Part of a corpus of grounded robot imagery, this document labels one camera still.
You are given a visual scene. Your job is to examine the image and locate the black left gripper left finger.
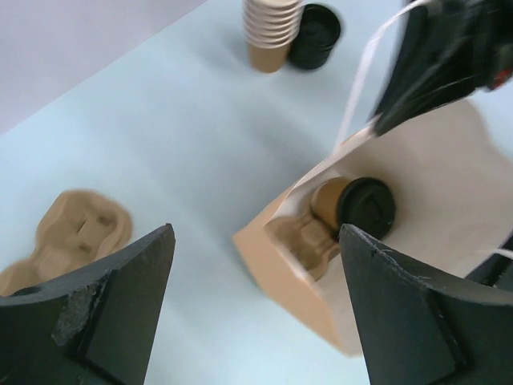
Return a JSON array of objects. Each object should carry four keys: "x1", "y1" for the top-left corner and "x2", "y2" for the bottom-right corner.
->
[{"x1": 1, "y1": 224, "x2": 176, "y2": 385}]

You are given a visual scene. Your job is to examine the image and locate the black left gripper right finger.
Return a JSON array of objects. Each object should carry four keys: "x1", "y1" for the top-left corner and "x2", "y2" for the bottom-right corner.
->
[{"x1": 339, "y1": 225, "x2": 512, "y2": 385}]

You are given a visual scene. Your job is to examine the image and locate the brown paper coffee cup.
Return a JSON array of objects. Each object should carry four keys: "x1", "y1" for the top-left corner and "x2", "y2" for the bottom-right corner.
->
[{"x1": 310, "y1": 177, "x2": 350, "y2": 229}]

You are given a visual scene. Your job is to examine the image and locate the stack of brown paper cups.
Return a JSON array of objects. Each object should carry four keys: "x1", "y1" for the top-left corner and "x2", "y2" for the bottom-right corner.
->
[{"x1": 243, "y1": 0, "x2": 303, "y2": 74}]

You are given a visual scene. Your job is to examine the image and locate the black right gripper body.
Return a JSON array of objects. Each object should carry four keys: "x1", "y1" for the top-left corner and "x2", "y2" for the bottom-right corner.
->
[{"x1": 436, "y1": 1, "x2": 512, "y2": 95}]

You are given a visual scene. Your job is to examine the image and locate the brown paper bag white handles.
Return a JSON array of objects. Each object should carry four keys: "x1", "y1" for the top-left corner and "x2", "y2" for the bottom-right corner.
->
[{"x1": 231, "y1": 0, "x2": 513, "y2": 358}]

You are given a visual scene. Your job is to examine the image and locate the black coffee cup lid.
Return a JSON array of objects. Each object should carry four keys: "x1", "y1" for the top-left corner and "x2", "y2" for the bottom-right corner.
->
[{"x1": 336, "y1": 177, "x2": 397, "y2": 240}]

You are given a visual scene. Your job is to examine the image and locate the stack of black cup lids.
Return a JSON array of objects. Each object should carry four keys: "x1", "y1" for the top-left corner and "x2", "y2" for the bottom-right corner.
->
[{"x1": 288, "y1": 3, "x2": 343, "y2": 71}]

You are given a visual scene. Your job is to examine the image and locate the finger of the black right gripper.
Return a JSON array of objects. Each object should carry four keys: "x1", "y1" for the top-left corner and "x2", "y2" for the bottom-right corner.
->
[{"x1": 372, "y1": 1, "x2": 468, "y2": 136}]

